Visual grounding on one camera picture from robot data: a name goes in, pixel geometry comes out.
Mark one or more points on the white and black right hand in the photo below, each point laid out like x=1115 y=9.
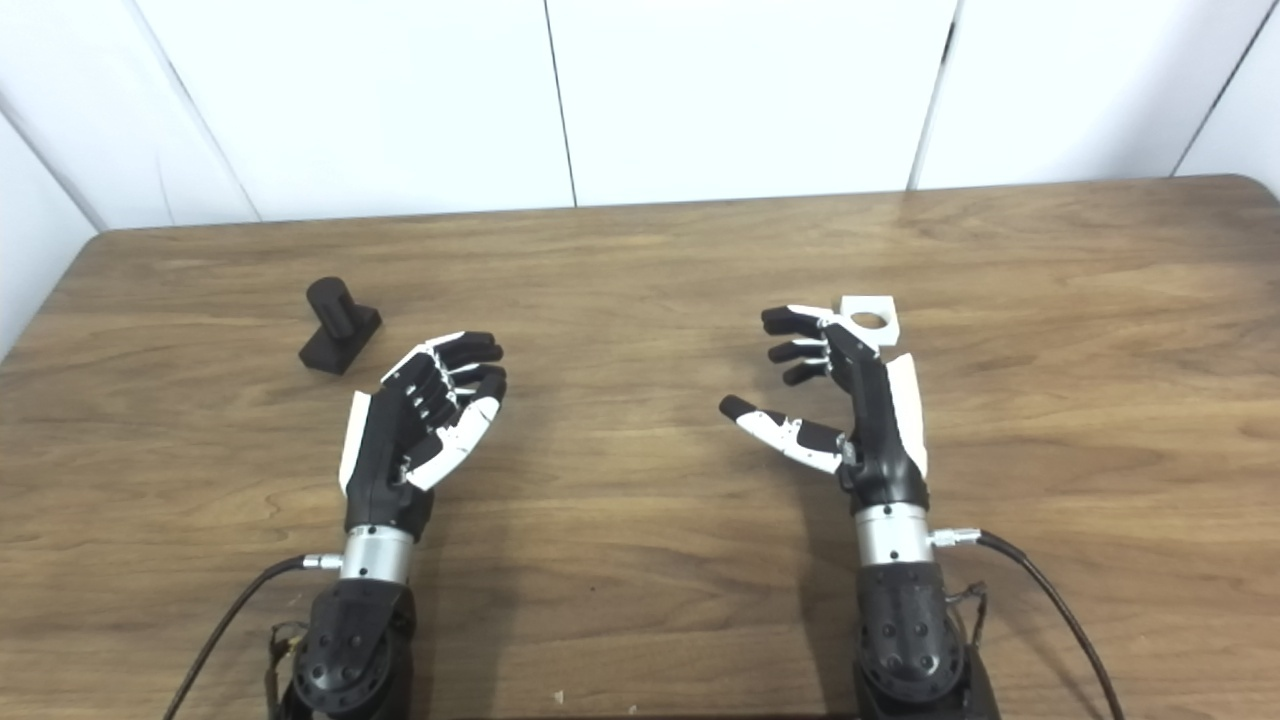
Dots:
x=885 y=440

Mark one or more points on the white and black left hand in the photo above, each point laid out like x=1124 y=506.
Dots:
x=385 y=450

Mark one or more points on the white square piece with hole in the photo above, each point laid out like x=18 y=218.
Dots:
x=885 y=305

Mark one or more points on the black peg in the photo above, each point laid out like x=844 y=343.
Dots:
x=335 y=320

